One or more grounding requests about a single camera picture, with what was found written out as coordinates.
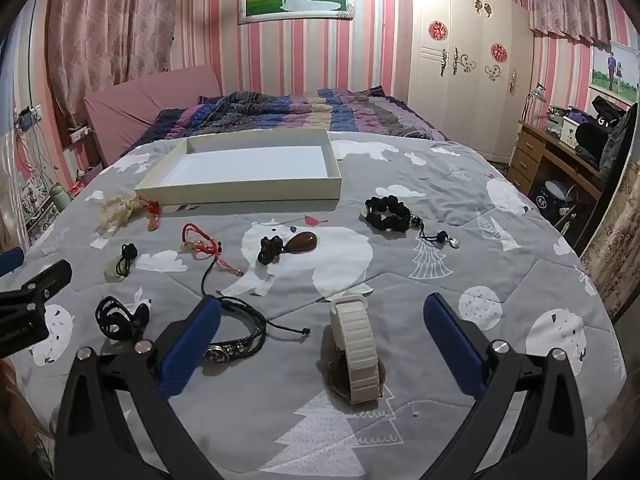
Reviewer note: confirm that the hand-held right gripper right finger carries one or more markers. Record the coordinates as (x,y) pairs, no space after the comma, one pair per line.
(455,345)

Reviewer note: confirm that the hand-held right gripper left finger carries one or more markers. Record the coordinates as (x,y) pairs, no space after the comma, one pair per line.
(192,345)

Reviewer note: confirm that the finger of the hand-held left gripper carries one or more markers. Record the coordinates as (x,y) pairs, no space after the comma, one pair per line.
(42,280)
(10,261)

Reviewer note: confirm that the white band wristwatch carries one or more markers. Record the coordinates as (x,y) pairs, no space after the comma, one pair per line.
(352,345)

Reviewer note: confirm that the cream braided hair scrunchie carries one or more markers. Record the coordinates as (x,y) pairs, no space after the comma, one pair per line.
(117,207)

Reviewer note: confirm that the white cardboard tray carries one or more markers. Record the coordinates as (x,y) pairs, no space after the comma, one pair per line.
(250,165)

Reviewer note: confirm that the grey animal print bedsheet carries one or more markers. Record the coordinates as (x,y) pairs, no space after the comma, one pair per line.
(450,270)

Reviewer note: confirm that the green bottle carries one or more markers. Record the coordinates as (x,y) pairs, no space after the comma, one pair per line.
(59,196)

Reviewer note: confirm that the white power strip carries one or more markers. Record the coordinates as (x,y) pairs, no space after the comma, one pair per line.
(80,134)

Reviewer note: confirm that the brown pendant black knot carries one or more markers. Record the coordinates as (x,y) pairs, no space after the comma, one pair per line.
(302,242)

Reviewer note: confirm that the wooden desk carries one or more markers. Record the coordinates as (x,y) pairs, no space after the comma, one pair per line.
(530,150)

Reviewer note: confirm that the pink folded mattress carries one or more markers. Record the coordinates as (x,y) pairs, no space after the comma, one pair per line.
(150,90)

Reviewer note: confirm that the white box on desk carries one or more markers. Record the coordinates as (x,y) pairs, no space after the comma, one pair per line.
(570,130)

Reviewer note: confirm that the pink patterned curtain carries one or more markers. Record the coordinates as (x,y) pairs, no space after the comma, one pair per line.
(100,20)

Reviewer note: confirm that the striped purple blue quilt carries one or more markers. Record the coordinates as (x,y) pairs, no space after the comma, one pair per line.
(300,110)

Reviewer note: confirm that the white wardrobe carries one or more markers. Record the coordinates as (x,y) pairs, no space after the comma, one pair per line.
(465,85)

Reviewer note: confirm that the dark jacket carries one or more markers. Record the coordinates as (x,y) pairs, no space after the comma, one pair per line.
(617,140)

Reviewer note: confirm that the short pink curtain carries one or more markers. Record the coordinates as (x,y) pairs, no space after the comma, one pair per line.
(570,10)

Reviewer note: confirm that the wall poster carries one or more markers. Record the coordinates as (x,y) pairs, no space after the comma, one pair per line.
(615,70)

